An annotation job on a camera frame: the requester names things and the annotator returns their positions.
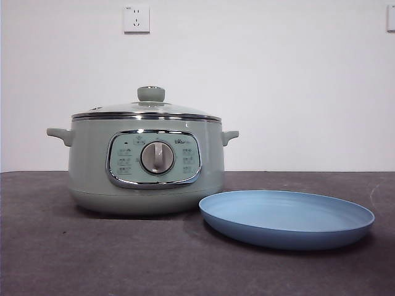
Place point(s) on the blue round plate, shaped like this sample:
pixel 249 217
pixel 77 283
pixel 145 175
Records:
pixel 277 216

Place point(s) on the pale green electric steamer pot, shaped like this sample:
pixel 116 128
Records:
pixel 89 172

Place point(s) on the white wall switch plate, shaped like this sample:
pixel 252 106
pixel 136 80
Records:
pixel 392 18

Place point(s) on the glass lid with green knob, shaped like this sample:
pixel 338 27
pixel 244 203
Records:
pixel 151 94

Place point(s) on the white wall socket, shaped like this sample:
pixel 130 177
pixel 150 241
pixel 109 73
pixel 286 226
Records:
pixel 137 18

